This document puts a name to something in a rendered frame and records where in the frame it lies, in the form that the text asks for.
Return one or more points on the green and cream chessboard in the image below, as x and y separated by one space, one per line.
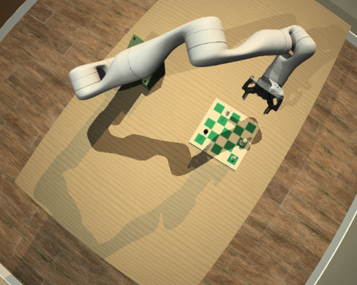
225 133

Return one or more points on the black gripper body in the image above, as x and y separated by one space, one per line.
262 95

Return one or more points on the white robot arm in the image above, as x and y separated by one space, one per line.
206 46

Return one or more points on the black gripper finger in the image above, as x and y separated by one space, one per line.
249 90
271 104

